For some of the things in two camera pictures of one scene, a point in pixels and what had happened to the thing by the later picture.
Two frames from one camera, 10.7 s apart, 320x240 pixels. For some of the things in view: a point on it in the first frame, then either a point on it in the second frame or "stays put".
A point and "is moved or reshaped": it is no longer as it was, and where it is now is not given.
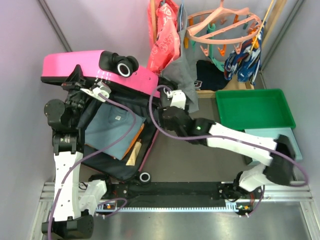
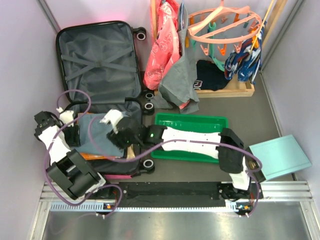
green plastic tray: [243, 109] → [201, 123]
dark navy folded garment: [209, 77] stays put
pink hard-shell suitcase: [123, 101] is moved or reshaped
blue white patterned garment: [246, 64] stays put
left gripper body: [75, 99] → [71, 135]
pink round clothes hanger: [223, 25] stays put
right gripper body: [162, 122] → [121, 142]
